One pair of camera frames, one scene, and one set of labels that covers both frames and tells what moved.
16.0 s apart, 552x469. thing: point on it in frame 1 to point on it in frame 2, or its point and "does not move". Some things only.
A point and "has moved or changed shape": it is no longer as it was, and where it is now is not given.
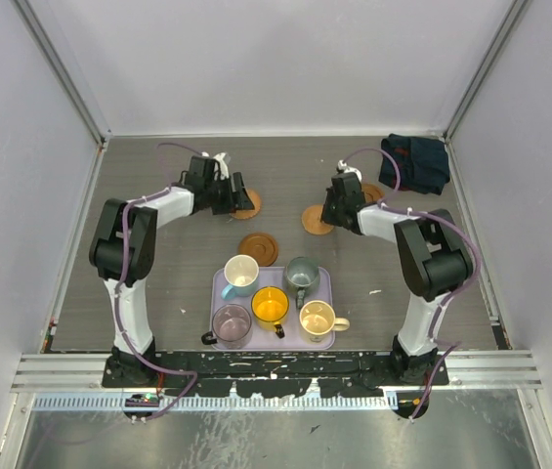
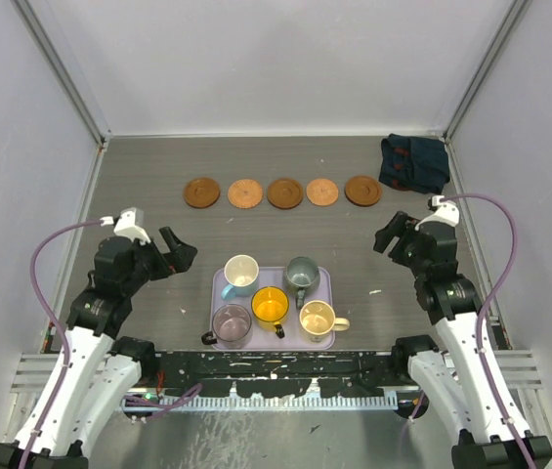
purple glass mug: x=232 y=326 does not move
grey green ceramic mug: x=302 y=272 does not move
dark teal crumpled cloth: x=423 y=163 does not move
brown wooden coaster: x=260 y=246 to x=362 y=191
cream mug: x=318 y=319 does not move
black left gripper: x=240 y=200 to x=183 y=254
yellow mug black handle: x=270 y=306 does not move
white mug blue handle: x=241 y=272 does not move
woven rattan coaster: x=371 y=192 to x=321 y=191
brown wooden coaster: x=312 y=220 to x=284 y=192
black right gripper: x=326 y=214 to x=400 y=223
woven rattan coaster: x=249 y=213 has moved or changed shape
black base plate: x=275 y=373 does not move
